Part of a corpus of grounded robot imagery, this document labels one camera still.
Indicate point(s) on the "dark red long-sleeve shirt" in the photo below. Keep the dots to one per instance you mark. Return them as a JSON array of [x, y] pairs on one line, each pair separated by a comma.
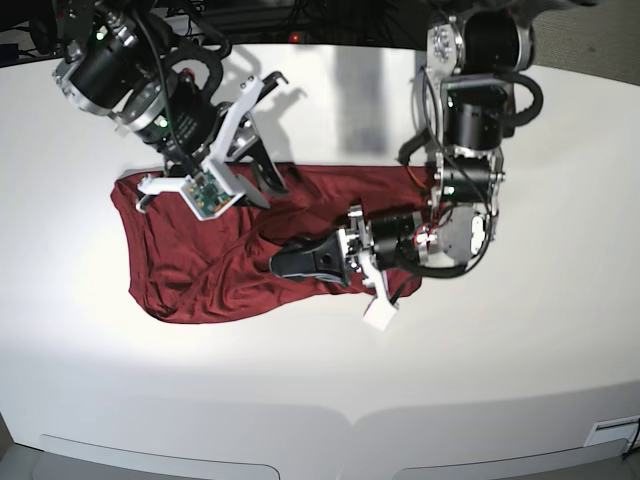
[[186, 271]]

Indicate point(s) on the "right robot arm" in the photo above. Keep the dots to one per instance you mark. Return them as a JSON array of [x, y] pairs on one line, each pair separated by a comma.
[[123, 62]]

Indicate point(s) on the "white power strip red switch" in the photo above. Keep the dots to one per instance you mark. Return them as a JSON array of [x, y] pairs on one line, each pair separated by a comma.
[[268, 36]]

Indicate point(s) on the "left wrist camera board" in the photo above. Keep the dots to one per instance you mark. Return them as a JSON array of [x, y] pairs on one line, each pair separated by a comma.
[[380, 313]]

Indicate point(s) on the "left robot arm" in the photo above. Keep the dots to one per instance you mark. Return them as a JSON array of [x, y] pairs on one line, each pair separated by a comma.
[[474, 94]]

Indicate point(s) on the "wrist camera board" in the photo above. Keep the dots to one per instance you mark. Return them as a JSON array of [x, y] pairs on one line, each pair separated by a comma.
[[206, 196], [380, 313]]

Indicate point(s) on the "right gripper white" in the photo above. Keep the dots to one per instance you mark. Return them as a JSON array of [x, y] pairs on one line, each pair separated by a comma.
[[237, 157]]

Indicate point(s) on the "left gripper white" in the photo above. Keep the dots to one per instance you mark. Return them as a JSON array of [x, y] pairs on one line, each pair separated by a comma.
[[332, 259]]

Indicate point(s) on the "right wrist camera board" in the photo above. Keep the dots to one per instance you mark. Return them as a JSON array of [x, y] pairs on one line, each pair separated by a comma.
[[206, 196]]

